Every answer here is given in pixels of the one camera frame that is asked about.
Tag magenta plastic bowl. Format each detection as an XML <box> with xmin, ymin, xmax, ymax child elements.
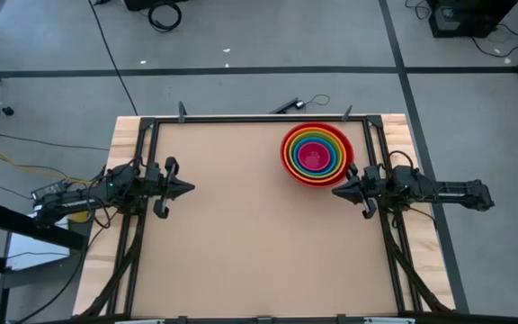
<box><xmin>297</xmin><ymin>141</ymin><xmax>333</xmax><ymax>174</ymax></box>

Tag black power supply box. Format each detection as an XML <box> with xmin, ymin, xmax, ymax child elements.
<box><xmin>31</xmin><ymin>178</ymin><xmax>70</xmax><ymax>202</ymax></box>

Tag long black floor cable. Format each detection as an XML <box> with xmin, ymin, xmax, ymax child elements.
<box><xmin>87</xmin><ymin>0</ymin><xmax>139</xmax><ymax>117</ymax></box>

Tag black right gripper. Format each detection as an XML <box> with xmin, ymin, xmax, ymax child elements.
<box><xmin>331</xmin><ymin>162</ymin><xmax>389</xmax><ymax>221</ymax></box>

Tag black equipment case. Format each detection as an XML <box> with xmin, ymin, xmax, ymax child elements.
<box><xmin>427</xmin><ymin>0</ymin><xmax>518</xmax><ymax>40</ymax></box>

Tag black floor cable tangle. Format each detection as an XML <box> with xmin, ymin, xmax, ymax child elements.
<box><xmin>470</xmin><ymin>22</ymin><xmax>518</xmax><ymax>59</ymax></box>

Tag nested rainbow bowls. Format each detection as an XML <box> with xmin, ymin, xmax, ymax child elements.
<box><xmin>280</xmin><ymin>121</ymin><xmax>356</xmax><ymax>189</ymax></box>

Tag teal plastic bowl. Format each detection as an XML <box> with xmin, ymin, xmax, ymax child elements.
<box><xmin>293</xmin><ymin>135</ymin><xmax>339</xmax><ymax>176</ymax></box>

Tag thin black adapter cable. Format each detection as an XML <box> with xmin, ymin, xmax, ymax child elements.
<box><xmin>301</xmin><ymin>93</ymin><xmax>332</xmax><ymax>109</ymax></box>

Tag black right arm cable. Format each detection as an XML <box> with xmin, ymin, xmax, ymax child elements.
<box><xmin>387</xmin><ymin>149</ymin><xmax>416</xmax><ymax>172</ymax></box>

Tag yellow plastic bowl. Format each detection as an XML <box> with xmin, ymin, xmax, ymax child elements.
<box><xmin>287</xmin><ymin>127</ymin><xmax>348</xmax><ymax>183</ymax></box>

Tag black metal stand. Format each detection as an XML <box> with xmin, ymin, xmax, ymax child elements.
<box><xmin>0</xmin><ymin>197</ymin><xmax>94</xmax><ymax>324</ymax></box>

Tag lime green plastic bowl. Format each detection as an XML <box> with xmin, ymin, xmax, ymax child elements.
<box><xmin>290</xmin><ymin>130</ymin><xmax>344</xmax><ymax>180</ymax></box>

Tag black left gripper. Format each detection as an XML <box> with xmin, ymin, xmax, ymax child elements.
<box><xmin>144</xmin><ymin>156</ymin><xmax>196</xmax><ymax>221</ymax></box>

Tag black aluminium table frame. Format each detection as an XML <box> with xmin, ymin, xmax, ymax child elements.
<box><xmin>76</xmin><ymin>114</ymin><xmax>458</xmax><ymax>324</ymax></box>

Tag orange plastic bowl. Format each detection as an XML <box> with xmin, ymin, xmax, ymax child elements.
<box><xmin>282</xmin><ymin>124</ymin><xmax>353</xmax><ymax>186</ymax></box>

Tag yellow floor cable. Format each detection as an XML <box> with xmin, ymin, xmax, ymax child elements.
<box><xmin>0</xmin><ymin>151</ymin><xmax>94</xmax><ymax>186</ymax></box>

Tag coiled black cable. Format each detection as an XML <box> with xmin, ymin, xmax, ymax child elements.
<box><xmin>147</xmin><ymin>0</ymin><xmax>183</xmax><ymax>34</ymax></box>

